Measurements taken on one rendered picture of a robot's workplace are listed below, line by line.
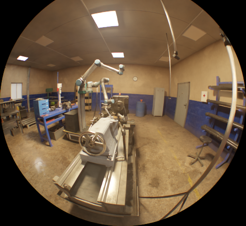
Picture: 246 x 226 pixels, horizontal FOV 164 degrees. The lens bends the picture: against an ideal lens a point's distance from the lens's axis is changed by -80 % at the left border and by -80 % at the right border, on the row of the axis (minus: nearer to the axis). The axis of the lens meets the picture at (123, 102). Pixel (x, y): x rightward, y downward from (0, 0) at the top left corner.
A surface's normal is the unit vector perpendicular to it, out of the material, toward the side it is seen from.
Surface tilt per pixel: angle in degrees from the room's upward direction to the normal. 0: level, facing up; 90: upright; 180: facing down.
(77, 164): 0
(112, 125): 79
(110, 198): 0
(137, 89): 90
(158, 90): 90
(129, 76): 90
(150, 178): 0
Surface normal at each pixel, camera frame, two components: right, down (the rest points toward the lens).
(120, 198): 0.04, -0.99
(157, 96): -0.07, 0.13
